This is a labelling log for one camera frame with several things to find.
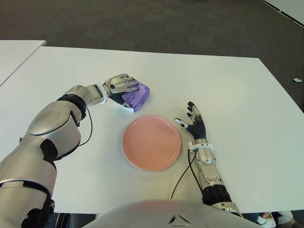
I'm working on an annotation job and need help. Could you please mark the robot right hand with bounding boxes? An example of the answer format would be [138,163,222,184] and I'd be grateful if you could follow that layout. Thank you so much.
[174,101,207,141]

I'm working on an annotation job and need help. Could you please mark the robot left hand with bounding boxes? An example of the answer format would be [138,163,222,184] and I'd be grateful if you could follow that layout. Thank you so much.
[102,73,141,110]

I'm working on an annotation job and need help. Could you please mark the purple tissue paper pack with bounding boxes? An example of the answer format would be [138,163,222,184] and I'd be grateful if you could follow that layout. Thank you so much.
[116,82,151,113]

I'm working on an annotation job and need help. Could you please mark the pink round plate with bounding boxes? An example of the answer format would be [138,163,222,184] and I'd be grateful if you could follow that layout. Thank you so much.
[122,114,181,171]

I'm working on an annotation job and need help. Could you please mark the silver robot torso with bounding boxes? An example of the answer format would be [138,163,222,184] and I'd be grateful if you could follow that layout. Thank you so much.
[82,199,257,228]

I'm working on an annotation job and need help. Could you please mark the adjacent white table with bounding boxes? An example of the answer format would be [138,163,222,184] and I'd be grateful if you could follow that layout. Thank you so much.
[0,40,46,86]

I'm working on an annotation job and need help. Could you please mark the white sneaker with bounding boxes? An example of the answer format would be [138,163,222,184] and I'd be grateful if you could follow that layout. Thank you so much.
[255,210,295,228]

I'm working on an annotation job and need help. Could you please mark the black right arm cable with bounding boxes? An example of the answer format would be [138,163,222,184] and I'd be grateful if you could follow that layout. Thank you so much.
[171,149,205,199]

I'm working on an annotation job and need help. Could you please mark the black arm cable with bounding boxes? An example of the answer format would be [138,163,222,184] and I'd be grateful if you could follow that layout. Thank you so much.
[171,149,205,199]
[78,106,93,147]

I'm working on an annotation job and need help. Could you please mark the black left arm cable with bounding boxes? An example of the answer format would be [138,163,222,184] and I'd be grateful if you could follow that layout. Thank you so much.
[78,106,93,147]

